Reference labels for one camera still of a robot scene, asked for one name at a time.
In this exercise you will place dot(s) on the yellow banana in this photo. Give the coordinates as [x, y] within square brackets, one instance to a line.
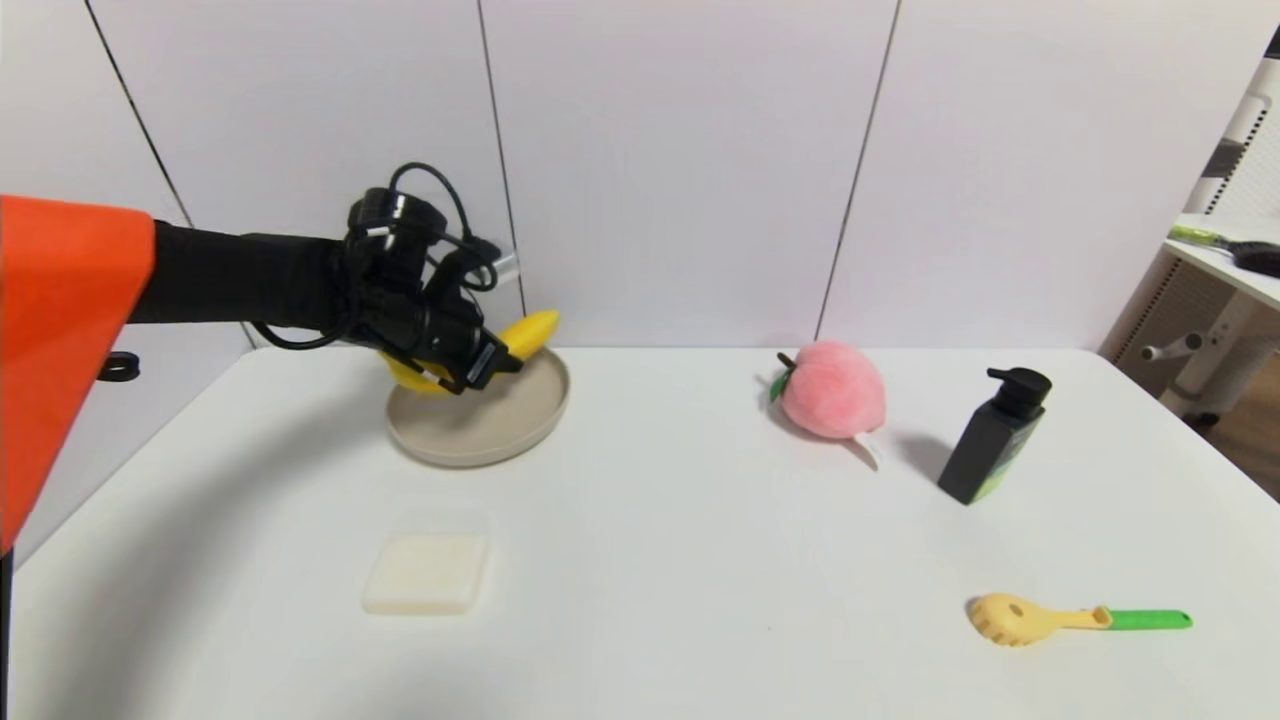
[535, 330]

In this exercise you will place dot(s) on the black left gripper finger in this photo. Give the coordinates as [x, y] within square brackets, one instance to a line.
[507, 364]

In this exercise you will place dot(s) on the beige round plate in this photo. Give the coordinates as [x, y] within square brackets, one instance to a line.
[490, 425]

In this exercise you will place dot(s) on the white soap bar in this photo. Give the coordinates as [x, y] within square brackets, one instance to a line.
[425, 575]

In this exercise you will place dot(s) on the white perforated panel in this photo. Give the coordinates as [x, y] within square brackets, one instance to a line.
[1250, 170]

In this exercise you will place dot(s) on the white side desk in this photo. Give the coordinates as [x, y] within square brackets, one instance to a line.
[1225, 345]

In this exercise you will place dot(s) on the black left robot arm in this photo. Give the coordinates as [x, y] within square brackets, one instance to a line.
[230, 280]

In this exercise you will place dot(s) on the pink plush peach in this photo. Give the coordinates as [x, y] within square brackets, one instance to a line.
[830, 395]

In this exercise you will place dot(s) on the black pump bottle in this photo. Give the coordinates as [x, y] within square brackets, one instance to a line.
[985, 450]

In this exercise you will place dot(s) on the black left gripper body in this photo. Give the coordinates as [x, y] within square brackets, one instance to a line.
[482, 366]

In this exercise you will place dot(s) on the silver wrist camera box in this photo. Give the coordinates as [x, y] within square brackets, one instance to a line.
[507, 265]

